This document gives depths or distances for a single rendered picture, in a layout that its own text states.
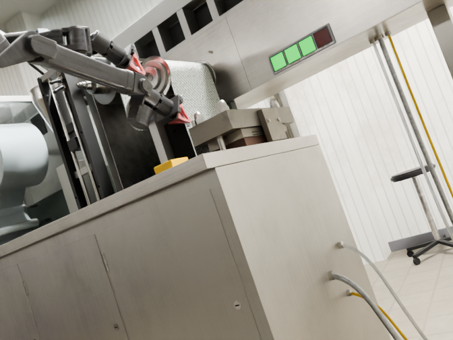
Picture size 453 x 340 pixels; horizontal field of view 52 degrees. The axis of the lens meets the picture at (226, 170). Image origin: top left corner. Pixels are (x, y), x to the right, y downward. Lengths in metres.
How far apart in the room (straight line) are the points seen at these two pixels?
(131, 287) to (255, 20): 1.02
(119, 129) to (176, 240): 0.73
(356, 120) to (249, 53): 2.22
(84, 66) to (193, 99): 0.50
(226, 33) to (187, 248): 0.91
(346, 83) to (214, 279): 2.90
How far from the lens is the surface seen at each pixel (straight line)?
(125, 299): 1.49
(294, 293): 1.30
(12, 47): 1.10
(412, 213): 3.89
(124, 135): 1.88
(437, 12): 1.72
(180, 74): 1.63
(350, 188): 3.69
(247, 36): 1.79
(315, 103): 3.73
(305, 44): 1.67
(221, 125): 1.40
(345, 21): 1.63
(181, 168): 1.18
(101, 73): 1.29
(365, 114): 3.88
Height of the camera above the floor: 0.76
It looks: 4 degrees up
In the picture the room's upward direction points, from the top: 19 degrees counter-clockwise
